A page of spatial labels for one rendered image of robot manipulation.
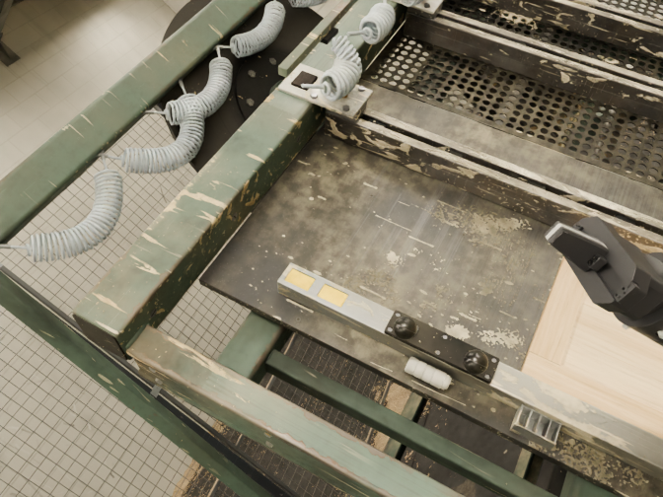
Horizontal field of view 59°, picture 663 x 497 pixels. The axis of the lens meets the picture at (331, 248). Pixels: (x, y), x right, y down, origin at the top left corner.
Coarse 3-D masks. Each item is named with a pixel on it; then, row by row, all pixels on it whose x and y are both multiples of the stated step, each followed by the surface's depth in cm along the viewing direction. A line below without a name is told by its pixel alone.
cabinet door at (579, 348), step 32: (576, 288) 114; (544, 320) 110; (576, 320) 110; (608, 320) 110; (544, 352) 106; (576, 352) 106; (608, 352) 107; (640, 352) 107; (576, 384) 103; (608, 384) 103; (640, 384) 103; (640, 416) 100
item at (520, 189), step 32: (320, 96) 130; (352, 96) 131; (352, 128) 133; (384, 128) 130; (416, 128) 131; (416, 160) 130; (448, 160) 126; (480, 160) 126; (480, 192) 128; (512, 192) 123; (544, 192) 121; (576, 192) 121; (640, 224) 118
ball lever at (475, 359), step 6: (468, 354) 91; (474, 354) 90; (480, 354) 90; (468, 360) 90; (474, 360) 90; (480, 360) 89; (486, 360) 90; (468, 366) 90; (474, 366) 89; (480, 366) 89; (486, 366) 90; (474, 372) 90; (480, 372) 90
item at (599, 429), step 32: (288, 288) 110; (320, 288) 110; (352, 320) 107; (384, 320) 106; (416, 352) 104; (480, 384) 101; (512, 384) 100; (544, 384) 100; (576, 416) 97; (608, 416) 97; (608, 448) 96; (640, 448) 94
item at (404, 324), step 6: (402, 318) 94; (408, 318) 94; (396, 324) 93; (402, 324) 93; (408, 324) 92; (414, 324) 93; (396, 330) 93; (402, 330) 92; (408, 330) 92; (414, 330) 93; (402, 336) 93; (408, 336) 93
